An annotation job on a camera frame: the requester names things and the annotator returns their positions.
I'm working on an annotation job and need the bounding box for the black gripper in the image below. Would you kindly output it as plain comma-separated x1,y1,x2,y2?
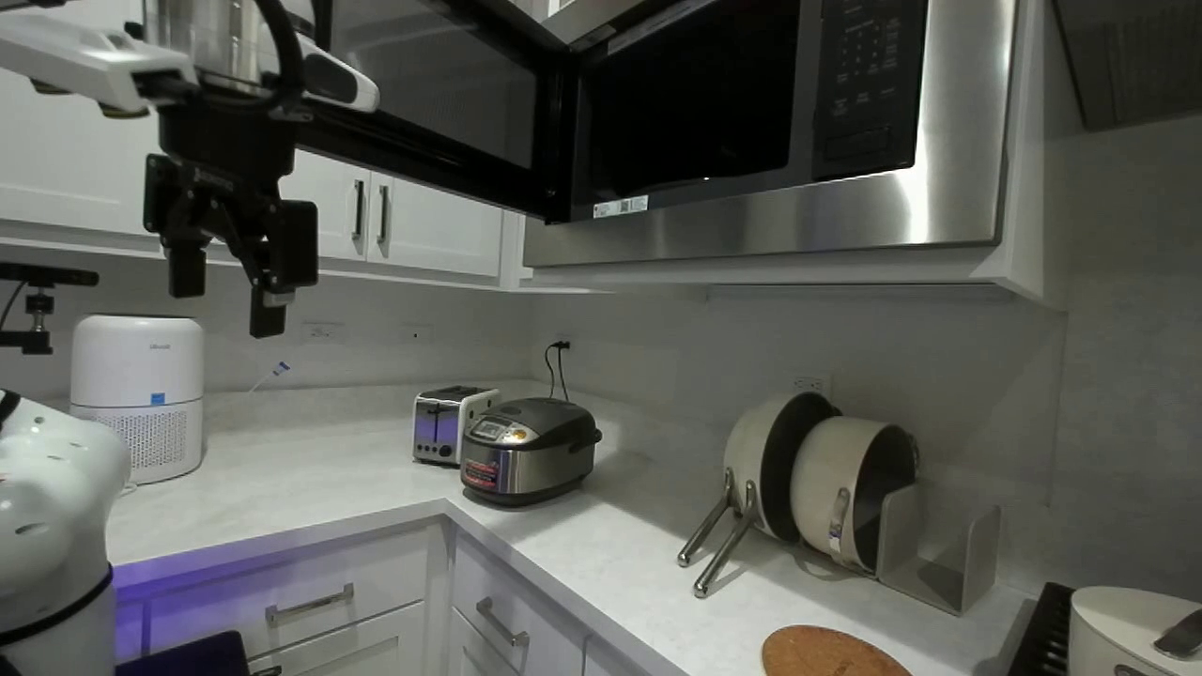
138,91,324,340

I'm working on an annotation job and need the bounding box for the black glass microwave door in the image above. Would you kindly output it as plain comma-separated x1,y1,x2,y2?
278,0,587,225

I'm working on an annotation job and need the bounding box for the white double-door upper cabinet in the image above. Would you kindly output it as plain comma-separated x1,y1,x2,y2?
278,147,520,282

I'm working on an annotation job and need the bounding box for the white single-door upper cabinet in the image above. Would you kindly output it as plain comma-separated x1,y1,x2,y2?
499,204,532,289

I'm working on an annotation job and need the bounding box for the stainless steel built-in microwave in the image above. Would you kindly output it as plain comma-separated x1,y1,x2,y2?
524,0,1017,269

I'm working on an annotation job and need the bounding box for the white cylindrical air purifier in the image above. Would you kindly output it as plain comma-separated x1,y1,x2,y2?
68,310,211,484

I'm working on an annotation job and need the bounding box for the silver toaster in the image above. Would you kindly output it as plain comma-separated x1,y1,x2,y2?
408,384,505,470

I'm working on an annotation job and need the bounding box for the silver black rice cooker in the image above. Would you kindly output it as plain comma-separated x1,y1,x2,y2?
456,393,605,510

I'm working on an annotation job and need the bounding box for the white lower drawer cabinet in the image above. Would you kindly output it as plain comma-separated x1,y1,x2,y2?
114,517,456,676
442,528,654,676

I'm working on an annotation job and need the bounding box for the large cream frying pan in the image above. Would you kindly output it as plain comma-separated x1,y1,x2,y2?
688,385,842,602

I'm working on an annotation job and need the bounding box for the cream stock pot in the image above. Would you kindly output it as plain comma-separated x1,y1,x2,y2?
789,411,919,575

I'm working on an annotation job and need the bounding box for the round cork trivet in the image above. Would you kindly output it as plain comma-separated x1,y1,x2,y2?
759,618,915,676

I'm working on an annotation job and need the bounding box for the metal pan rack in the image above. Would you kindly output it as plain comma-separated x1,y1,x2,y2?
872,480,1002,617

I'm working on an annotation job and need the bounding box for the black gas cooktop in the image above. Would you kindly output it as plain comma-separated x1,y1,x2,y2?
1002,579,1079,676

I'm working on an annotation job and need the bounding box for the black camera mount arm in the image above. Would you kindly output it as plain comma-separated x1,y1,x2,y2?
0,257,103,358

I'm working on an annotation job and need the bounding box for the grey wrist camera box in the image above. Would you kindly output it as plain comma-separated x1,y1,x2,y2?
294,31,382,121

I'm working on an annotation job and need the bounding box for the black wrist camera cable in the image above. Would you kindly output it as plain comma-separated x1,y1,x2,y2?
254,0,339,105

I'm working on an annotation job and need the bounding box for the black power cable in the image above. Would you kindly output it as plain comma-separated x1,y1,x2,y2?
547,336,579,404
537,333,569,404

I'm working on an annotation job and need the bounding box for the cream saucepan with long handle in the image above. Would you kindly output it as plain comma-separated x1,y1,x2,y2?
1063,579,1202,676

